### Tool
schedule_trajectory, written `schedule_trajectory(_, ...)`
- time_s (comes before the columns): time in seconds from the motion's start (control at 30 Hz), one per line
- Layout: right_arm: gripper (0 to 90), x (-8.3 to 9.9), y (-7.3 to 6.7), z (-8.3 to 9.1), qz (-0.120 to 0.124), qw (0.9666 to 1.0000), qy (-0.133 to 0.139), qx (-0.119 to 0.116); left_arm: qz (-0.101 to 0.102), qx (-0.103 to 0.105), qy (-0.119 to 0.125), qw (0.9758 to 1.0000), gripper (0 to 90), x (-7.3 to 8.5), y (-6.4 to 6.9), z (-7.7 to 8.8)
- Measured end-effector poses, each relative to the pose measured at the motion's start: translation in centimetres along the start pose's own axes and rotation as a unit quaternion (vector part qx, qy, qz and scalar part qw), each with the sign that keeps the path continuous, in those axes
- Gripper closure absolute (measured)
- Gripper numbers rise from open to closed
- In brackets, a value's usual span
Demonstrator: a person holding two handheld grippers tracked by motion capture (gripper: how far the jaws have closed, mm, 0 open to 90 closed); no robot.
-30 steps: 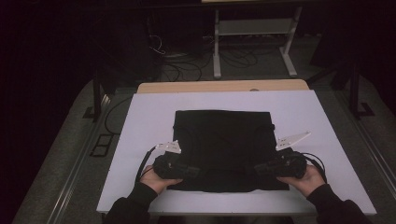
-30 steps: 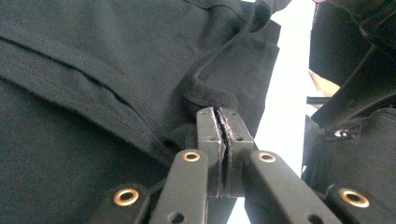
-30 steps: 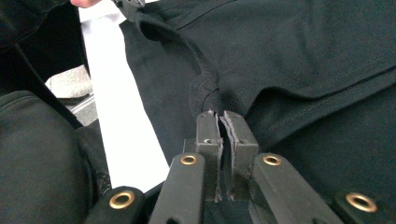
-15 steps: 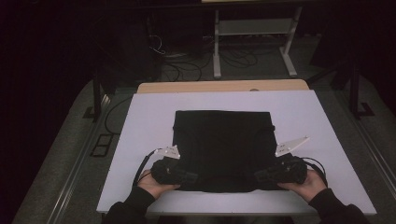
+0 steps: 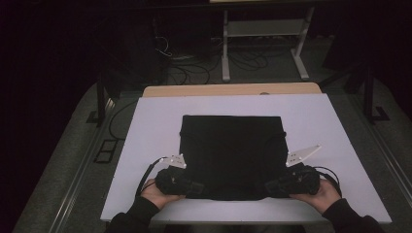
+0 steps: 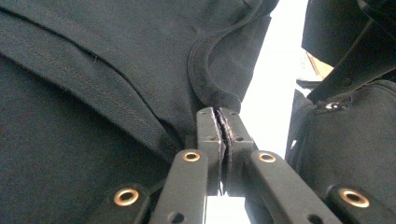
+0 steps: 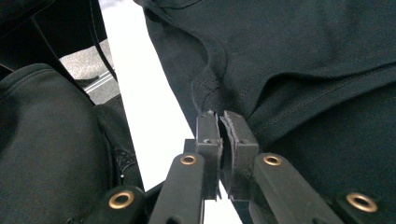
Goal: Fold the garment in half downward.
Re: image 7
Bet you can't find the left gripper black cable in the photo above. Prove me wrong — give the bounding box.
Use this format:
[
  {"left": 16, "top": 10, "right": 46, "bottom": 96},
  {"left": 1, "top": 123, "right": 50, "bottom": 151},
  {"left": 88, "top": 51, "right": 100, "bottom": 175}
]
[{"left": 88, "top": 0, "right": 119, "bottom": 83}]

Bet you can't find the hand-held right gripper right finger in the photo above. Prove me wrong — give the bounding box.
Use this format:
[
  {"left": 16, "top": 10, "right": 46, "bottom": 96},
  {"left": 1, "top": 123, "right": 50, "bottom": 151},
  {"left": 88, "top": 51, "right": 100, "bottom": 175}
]
[{"left": 219, "top": 109, "right": 260, "bottom": 202}]

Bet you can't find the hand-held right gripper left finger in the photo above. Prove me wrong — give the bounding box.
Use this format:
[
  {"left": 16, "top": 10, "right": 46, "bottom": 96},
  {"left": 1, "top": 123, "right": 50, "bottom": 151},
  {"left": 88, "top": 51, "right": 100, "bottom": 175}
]
[{"left": 195, "top": 109, "right": 224, "bottom": 201}]

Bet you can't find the aluminium floor rail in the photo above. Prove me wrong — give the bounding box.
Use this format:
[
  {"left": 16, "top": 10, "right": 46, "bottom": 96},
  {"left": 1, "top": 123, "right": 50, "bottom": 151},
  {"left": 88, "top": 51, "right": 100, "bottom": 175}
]
[{"left": 83, "top": 70, "right": 117, "bottom": 94}]

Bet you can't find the white board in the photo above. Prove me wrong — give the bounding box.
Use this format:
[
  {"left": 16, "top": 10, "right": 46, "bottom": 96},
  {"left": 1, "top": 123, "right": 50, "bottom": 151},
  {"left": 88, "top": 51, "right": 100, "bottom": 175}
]
[{"left": 98, "top": 0, "right": 244, "bottom": 224}]

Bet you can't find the black tank top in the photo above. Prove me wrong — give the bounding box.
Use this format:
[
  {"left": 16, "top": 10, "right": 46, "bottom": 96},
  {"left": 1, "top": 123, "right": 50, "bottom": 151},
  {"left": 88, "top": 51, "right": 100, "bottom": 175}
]
[{"left": 134, "top": 0, "right": 396, "bottom": 224}]

